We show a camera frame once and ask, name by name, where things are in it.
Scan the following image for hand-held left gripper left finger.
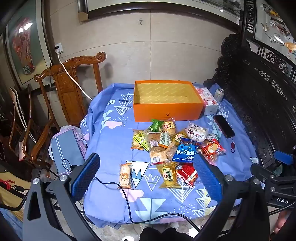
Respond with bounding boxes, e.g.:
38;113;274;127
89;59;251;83
22;152;102;241

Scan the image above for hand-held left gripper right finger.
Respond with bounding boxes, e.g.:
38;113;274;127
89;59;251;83
193;153;271;241

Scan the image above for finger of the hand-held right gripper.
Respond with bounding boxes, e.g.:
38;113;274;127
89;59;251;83
250;163;281;186
275;150;296;165

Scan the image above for small yellow bread packet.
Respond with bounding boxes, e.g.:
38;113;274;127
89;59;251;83
172;131;189;143

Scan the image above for orange cardboard box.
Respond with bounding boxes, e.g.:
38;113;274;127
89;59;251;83
132;80;205;122

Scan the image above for person's right forearm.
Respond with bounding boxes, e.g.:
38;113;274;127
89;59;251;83
274;210;293;234

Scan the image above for red snack packet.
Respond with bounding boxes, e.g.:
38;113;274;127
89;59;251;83
176;163;199;188

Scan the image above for red round biscuit packet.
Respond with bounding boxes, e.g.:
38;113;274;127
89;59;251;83
200;138;227;165

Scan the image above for blue snack packet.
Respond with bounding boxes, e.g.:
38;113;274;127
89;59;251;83
171;138;202;164

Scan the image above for blue striped cloth bundle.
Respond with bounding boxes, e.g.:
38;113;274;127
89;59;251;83
49;126;88;177

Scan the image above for large yellow bread packet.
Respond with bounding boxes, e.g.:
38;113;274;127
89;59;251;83
156;161;182;189

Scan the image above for small brown cake packet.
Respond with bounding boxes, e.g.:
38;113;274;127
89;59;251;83
119;163;133;189

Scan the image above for clear crisp cracker packet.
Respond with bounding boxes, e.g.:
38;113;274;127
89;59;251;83
165;142;180;161

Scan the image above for blue printed tablecloth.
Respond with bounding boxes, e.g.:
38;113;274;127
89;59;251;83
80;82;260;230

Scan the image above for white ball snack packet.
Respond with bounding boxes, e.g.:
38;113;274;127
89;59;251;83
186;121;208;142

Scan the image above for black smartphone red case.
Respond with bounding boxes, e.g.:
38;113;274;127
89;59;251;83
213;115;236;139

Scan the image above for green-edged white snack packet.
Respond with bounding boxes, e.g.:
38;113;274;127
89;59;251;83
158;132;173;149

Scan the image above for curved wooden armchair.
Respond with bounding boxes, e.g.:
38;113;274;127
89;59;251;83
8;84;61;168

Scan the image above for clear bun packet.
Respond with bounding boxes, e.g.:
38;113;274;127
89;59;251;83
161;118;177;137

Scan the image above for yellow-green snack packet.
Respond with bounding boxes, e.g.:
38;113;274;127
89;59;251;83
131;129;149;151

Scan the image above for clear brown cracker packet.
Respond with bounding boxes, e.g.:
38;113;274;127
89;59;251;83
144;131;161;147

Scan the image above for dark carved wooden furniture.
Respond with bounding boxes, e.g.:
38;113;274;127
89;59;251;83
203;0;296;168

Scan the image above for person's legs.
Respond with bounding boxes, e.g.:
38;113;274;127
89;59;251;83
139;221;193;241

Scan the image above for bright green snack packet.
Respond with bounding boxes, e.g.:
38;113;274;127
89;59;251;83
150;118;167;133

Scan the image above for floral tissue pack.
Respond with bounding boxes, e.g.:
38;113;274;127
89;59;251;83
195;88;219;116

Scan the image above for white drink can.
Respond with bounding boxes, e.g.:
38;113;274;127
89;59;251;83
214;88;225;103

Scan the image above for carved wooden chair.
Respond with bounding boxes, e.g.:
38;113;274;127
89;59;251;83
34;52;107;127

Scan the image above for fish painting panel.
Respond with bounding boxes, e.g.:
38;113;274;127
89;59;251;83
252;0;296;82

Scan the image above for thin black cable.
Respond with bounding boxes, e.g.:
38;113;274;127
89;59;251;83
61;159;200;232

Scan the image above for white power cable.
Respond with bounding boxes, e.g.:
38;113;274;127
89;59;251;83
55;49;93;101

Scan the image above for red framed wall picture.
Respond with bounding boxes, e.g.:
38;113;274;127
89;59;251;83
4;0;50;85

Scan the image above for long framed wall picture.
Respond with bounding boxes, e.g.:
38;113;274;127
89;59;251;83
77;0;244;24

